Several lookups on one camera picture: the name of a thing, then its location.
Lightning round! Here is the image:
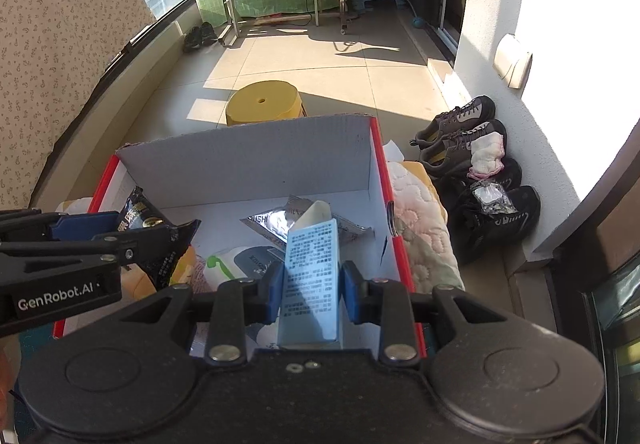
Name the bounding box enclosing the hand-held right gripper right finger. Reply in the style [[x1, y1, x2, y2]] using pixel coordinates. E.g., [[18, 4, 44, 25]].
[[341, 261, 508, 369]]

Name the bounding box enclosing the white grey wet wipes pack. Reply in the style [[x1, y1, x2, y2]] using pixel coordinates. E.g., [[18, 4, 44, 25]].
[[200, 247, 286, 295]]

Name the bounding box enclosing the small clear plastic bag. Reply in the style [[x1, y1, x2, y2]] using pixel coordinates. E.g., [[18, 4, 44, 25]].
[[470, 180, 518, 215]]

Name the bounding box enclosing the light blue carton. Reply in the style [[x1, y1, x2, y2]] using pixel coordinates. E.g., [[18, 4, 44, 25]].
[[277, 201, 346, 350]]

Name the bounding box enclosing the brown lace-up shoe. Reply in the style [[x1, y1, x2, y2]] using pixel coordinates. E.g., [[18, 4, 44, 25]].
[[410, 95, 497, 150], [417, 120, 508, 177]]

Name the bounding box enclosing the red cardboard shoe box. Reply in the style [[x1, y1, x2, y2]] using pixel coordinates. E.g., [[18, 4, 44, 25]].
[[52, 113, 428, 360]]

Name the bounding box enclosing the black sneaker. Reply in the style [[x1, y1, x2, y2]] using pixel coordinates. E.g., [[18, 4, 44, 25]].
[[440, 157, 523, 205], [450, 184, 542, 265]]

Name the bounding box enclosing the beige wall socket cover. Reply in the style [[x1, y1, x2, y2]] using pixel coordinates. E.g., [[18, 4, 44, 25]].
[[492, 33, 533, 89]]

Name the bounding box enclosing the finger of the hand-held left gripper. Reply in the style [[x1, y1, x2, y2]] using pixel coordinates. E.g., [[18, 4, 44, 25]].
[[0, 208, 121, 242], [0, 230, 151, 276]]

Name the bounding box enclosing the white pink cloth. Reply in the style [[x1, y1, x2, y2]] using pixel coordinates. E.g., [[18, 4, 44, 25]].
[[467, 131, 506, 180]]

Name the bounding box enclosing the silver foil packet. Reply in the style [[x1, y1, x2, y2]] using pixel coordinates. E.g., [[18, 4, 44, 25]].
[[239, 194, 375, 247]]

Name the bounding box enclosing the yellow plastic stool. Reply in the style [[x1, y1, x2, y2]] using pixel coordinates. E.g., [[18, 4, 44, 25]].
[[225, 80, 307, 127]]

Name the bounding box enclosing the brown framed window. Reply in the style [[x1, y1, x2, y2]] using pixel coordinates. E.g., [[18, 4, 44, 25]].
[[530, 124, 640, 444]]

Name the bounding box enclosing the beige patterned curtain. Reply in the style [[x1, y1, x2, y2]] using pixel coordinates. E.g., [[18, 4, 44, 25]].
[[0, 0, 156, 210]]

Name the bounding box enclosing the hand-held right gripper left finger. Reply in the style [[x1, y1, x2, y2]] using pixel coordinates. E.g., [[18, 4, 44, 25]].
[[117, 265, 286, 369]]

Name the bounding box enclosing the quilted zigzag blanket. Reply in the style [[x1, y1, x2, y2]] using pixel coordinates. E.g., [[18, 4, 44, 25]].
[[54, 139, 466, 297]]

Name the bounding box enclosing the black snack packet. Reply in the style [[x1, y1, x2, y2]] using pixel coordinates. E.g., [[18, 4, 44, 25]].
[[116, 185, 202, 292]]

